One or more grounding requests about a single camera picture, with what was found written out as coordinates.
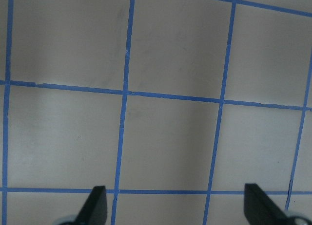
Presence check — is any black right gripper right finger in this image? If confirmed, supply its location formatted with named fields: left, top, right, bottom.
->
left=244, top=184, right=288, bottom=225

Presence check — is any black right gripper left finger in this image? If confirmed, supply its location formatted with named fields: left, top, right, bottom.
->
left=73, top=186, right=108, bottom=225

